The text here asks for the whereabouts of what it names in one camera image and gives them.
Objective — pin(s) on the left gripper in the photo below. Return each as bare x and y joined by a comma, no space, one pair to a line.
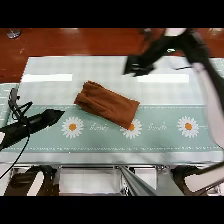
45,119

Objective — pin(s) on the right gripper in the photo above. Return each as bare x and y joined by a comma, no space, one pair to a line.
143,63

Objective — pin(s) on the brown shirt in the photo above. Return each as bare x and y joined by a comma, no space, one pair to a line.
108,104

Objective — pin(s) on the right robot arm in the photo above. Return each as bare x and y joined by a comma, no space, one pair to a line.
210,90

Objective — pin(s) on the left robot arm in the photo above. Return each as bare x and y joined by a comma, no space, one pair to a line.
13,131

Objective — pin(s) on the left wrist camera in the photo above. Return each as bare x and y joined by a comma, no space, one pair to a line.
15,103

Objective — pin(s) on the silver frame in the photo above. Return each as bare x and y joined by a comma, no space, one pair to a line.
140,186

